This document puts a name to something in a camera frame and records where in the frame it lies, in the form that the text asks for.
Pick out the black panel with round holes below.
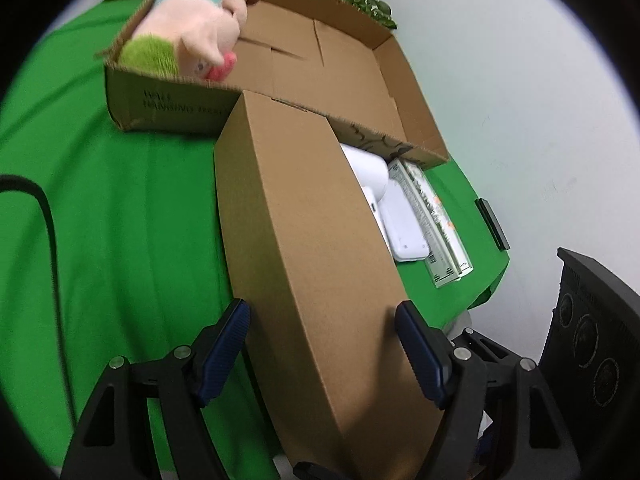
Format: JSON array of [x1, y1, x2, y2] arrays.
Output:
[[537, 247, 640, 480]]

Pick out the large cardboard box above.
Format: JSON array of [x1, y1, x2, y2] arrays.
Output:
[[95, 0, 451, 171]]

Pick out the white hair dryer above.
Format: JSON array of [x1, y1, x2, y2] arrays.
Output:
[[340, 143, 393, 256]]

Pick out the small black device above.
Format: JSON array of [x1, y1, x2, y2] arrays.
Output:
[[474, 198, 511, 252]]

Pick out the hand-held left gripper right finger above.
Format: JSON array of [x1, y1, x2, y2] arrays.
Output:
[[292, 300, 581, 480]]

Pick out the black cable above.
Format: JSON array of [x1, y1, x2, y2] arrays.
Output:
[[0, 174, 81, 421]]

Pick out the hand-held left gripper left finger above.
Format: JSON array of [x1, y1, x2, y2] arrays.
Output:
[[62, 298, 281, 480]]

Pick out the pink and teal plush toy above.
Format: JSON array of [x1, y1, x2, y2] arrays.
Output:
[[119, 0, 262, 82]]

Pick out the long brown cardboard box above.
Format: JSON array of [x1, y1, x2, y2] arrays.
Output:
[[214, 91, 453, 480]]

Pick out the green and white medicine box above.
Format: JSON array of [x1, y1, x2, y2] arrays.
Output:
[[387, 158, 473, 289]]

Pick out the green tablecloth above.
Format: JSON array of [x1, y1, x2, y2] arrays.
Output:
[[0, 0, 511, 480]]

